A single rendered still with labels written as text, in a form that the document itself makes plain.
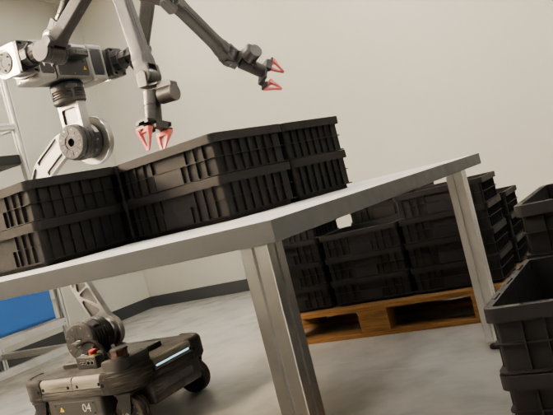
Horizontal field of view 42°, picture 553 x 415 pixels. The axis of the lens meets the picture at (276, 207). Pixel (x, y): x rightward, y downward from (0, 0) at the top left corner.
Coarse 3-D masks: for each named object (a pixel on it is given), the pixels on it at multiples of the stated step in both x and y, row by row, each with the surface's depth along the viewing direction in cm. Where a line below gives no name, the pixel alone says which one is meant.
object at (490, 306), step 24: (528, 264) 145; (552, 264) 145; (504, 288) 125; (528, 288) 140; (552, 288) 145; (504, 312) 112; (528, 312) 110; (552, 312) 109; (504, 336) 114; (528, 336) 112; (552, 336) 110; (504, 360) 114; (528, 360) 112; (552, 360) 110; (504, 384) 114; (528, 384) 112; (552, 384) 110; (528, 408) 114; (552, 408) 112
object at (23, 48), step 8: (16, 40) 263; (24, 40) 266; (16, 48) 263; (24, 48) 262; (32, 48) 260; (16, 56) 263; (24, 56) 262; (32, 56) 262; (24, 64) 264; (32, 64) 264; (24, 72) 265; (32, 72) 268
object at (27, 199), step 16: (32, 192) 189; (48, 192) 193; (64, 192) 196; (80, 192) 200; (96, 192) 204; (112, 192) 209; (0, 208) 198; (16, 208) 192; (32, 208) 188; (48, 208) 192; (64, 208) 195; (80, 208) 199; (0, 224) 198; (16, 224) 194
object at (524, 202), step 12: (540, 192) 172; (552, 192) 181; (516, 204) 152; (528, 204) 147; (540, 204) 146; (552, 204) 145; (516, 216) 149; (528, 216) 148; (540, 216) 147; (552, 216) 146; (528, 228) 149; (540, 228) 148; (552, 228) 146; (528, 240) 149; (540, 240) 148; (552, 240) 147; (528, 252) 153; (540, 252) 148; (552, 252) 146
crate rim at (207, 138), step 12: (216, 132) 186; (228, 132) 189; (240, 132) 193; (252, 132) 197; (264, 132) 201; (276, 132) 205; (180, 144) 191; (192, 144) 189; (204, 144) 186; (144, 156) 201; (156, 156) 198; (168, 156) 196; (120, 168) 208; (132, 168) 205
